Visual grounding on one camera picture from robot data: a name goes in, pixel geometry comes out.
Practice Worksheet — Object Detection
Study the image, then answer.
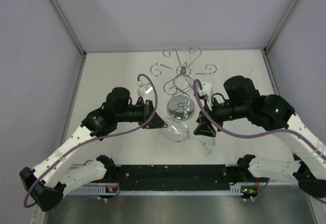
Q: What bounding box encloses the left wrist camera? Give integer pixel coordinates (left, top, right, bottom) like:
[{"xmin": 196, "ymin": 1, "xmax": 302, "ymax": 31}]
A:
[{"xmin": 137, "ymin": 81, "xmax": 153, "ymax": 104}]

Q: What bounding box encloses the grey slotted cable duct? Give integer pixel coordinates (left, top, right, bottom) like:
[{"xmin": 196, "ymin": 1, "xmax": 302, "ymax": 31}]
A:
[{"xmin": 68, "ymin": 184, "xmax": 255, "ymax": 194}]

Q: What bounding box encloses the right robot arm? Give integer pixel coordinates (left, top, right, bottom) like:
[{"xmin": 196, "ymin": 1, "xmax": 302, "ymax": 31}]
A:
[{"xmin": 193, "ymin": 76, "xmax": 325, "ymax": 204}]

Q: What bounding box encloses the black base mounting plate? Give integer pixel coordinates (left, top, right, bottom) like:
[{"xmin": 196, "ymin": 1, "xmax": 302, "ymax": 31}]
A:
[{"xmin": 99, "ymin": 165, "xmax": 256, "ymax": 191}]

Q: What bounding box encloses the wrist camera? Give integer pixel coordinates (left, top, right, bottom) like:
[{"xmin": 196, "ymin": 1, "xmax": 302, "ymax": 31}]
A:
[
  {"xmin": 137, "ymin": 81, "xmax": 153, "ymax": 104},
  {"xmin": 196, "ymin": 81, "xmax": 213, "ymax": 111}
]

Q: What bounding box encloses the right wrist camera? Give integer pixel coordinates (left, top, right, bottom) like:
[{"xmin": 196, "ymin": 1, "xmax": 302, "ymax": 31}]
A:
[{"xmin": 196, "ymin": 81, "xmax": 213, "ymax": 111}]

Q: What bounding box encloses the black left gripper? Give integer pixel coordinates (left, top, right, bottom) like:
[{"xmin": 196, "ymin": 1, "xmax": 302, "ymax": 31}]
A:
[{"xmin": 116, "ymin": 99, "xmax": 168, "ymax": 129}]

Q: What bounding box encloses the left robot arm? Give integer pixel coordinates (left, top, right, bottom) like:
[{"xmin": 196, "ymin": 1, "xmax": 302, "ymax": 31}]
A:
[{"xmin": 19, "ymin": 84, "xmax": 165, "ymax": 212}]

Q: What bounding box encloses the ribbed clear flute glass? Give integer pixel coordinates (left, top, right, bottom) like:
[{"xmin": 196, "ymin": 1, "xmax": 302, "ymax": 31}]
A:
[{"xmin": 241, "ymin": 64, "xmax": 254, "ymax": 77}]

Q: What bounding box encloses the aluminium frame rail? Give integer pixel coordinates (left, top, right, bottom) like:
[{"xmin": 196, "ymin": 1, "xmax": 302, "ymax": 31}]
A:
[{"xmin": 63, "ymin": 162, "xmax": 306, "ymax": 184}]

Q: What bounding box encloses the round clear wine glass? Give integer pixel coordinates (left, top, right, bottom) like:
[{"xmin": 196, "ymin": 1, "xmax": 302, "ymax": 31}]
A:
[{"xmin": 159, "ymin": 118, "xmax": 215, "ymax": 156}]

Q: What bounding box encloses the chrome wire glass rack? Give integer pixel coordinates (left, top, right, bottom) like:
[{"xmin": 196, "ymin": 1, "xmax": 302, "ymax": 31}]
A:
[{"xmin": 150, "ymin": 46, "xmax": 218, "ymax": 121}]

